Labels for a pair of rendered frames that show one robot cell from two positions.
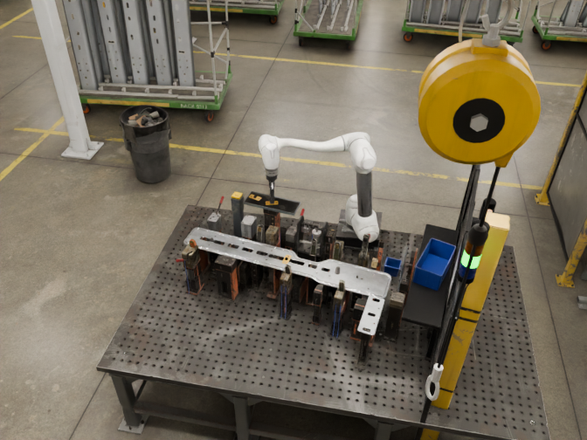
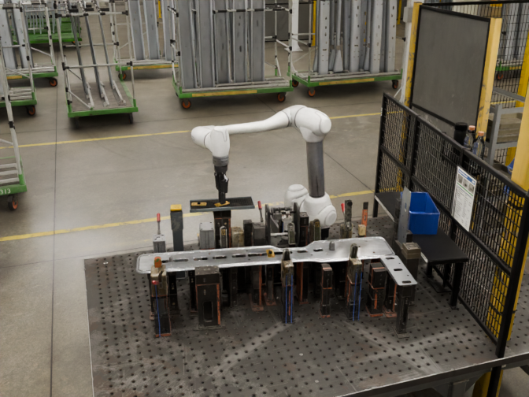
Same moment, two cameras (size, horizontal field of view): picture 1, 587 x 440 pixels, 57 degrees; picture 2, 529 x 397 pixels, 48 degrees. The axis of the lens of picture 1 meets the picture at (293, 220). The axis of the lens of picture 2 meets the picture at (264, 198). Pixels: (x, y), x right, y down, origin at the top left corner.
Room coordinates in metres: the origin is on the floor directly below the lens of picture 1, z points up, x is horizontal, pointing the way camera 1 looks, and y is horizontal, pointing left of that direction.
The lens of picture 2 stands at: (0.09, 1.36, 2.56)
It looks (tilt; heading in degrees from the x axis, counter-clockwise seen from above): 24 degrees down; 333
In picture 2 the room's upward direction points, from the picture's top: straight up
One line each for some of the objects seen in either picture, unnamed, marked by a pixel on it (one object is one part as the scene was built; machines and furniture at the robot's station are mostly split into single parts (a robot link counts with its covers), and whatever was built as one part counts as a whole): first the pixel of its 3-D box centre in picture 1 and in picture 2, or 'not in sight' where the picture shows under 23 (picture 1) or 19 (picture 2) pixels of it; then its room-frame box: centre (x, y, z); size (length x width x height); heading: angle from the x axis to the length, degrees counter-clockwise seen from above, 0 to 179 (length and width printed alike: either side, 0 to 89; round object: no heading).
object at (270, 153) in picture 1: (271, 154); (218, 139); (2.96, 0.15, 1.54); 0.13 x 0.11 x 0.16; 14
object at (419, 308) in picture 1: (432, 271); (416, 224); (2.46, -0.88, 1.01); 0.90 x 0.22 x 0.03; 161
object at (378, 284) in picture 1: (283, 259); (267, 255); (2.56, 0.06, 1.00); 1.38 x 0.22 x 0.02; 71
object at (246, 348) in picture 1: (329, 300); (319, 295); (2.51, -0.26, 0.68); 2.56 x 1.61 x 0.04; 80
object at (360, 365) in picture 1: (363, 347); (403, 308); (2.00, -0.42, 0.84); 0.11 x 0.06 x 0.29; 161
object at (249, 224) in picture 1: (250, 243); (208, 258); (2.83, 0.30, 0.90); 0.13 x 0.10 x 0.41; 161
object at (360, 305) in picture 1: (358, 319); (375, 289); (2.21, -0.41, 0.84); 0.11 x 0.10 x 0.28; 161
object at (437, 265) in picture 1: (434, 264); (418, 212); (2.45, -0.87, 1.09); 0.30 x 0.17 x 0.13; 151
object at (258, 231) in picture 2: (292, 251); (259, 254); (2.76, 0.01, 0.89); 0.13 x 0.11 x 0.38; 161
